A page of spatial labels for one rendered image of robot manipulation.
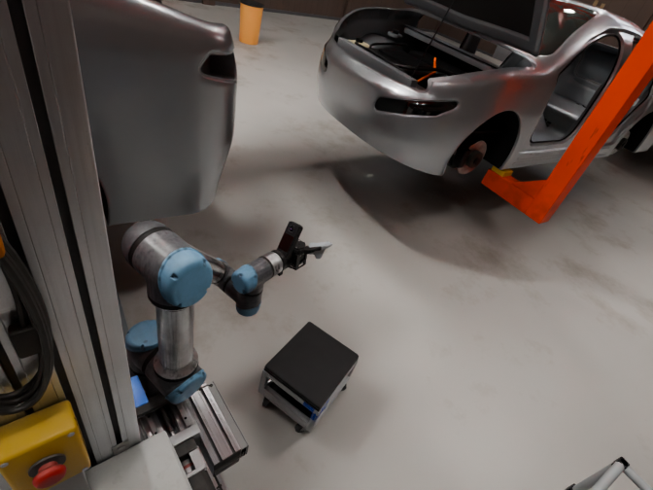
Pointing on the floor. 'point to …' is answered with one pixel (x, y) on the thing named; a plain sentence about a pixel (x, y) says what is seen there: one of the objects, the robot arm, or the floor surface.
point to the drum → (250, 21)
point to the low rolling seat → (307, 375)
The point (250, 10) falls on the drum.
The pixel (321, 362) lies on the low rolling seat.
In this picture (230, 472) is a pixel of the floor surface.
